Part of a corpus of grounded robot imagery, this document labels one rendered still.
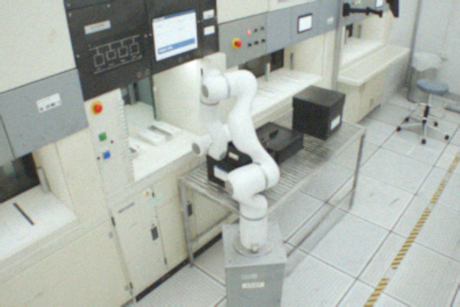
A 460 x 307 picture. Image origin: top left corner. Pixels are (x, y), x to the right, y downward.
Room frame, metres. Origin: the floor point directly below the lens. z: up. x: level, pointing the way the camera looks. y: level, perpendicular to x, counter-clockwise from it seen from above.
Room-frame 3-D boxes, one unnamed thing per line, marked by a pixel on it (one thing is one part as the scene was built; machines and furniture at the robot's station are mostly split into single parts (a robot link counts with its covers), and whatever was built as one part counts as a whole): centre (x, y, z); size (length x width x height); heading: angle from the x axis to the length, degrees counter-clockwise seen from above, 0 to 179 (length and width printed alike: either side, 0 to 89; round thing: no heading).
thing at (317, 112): (2.42, -0.64, 0.89); 0.29 x 0.29 x 0.25; 51
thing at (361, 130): (2.13, -0.36, 0.38); 1.30 x 0.60 x 0.76; 137
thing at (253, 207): (1.29, -0.07, 1.07); 0.19 x 0.12 x 0.24; 120
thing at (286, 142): (2.15, -0.29, 0.83); 0.29 x 0.29 x 0.13; 46
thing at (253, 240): (1.31, -0.10, 0.85); 0.19 x 0.19 x 0.18
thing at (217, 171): (1.84, -0.07, 0.85); 0.28 x 0.28 x 0.17; 46
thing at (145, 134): (2.18, 0.44, 0.89); 0.22 x 0.21 x 0.04; 47
